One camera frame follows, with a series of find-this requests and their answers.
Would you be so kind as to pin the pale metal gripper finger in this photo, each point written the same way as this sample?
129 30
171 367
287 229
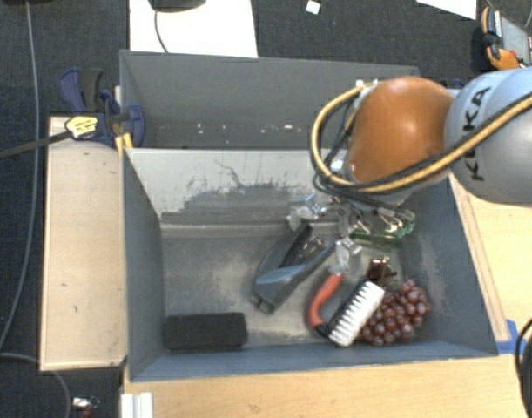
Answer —
345 254
301 216

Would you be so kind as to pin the dark brown small box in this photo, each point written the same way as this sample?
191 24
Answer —
380 269

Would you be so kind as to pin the grey and black stapler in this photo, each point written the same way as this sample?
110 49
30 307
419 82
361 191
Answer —
283 277

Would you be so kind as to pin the red toy grape bunch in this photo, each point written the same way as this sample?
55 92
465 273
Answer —
400 316

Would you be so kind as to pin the grey metal bin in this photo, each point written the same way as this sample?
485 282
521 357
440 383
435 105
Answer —
213 251

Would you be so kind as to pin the black sponge block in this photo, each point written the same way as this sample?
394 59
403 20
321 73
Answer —
204 331

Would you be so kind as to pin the pale wood flat board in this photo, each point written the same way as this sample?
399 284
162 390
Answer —
82 242

